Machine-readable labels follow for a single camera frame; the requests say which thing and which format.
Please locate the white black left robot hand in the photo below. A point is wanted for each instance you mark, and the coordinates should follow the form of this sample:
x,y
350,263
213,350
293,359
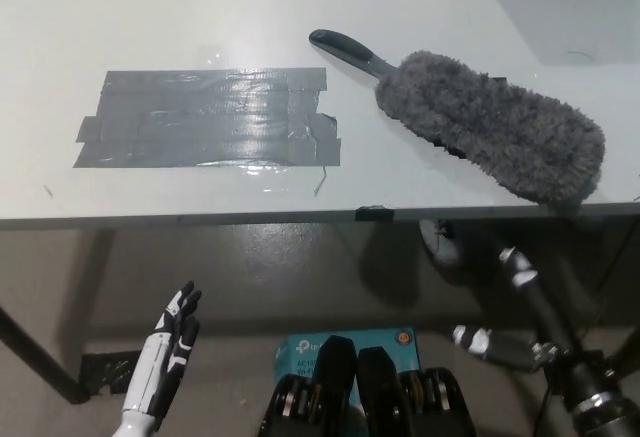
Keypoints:
x,y
150,372

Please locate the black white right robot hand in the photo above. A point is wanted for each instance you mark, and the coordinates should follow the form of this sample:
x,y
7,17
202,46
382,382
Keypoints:
x,y
545,317

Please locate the black robot body blocks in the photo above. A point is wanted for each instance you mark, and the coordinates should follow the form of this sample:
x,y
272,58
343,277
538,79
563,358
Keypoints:
x,y
370,397

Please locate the black table leg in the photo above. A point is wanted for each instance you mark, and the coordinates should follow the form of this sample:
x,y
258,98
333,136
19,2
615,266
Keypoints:
x,y
40,352

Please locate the teal router cardboard box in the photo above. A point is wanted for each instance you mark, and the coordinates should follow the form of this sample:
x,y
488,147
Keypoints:
x,y
385,347

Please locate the grey duct tape patch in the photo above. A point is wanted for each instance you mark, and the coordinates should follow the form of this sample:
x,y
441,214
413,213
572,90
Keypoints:
x,y
210,122

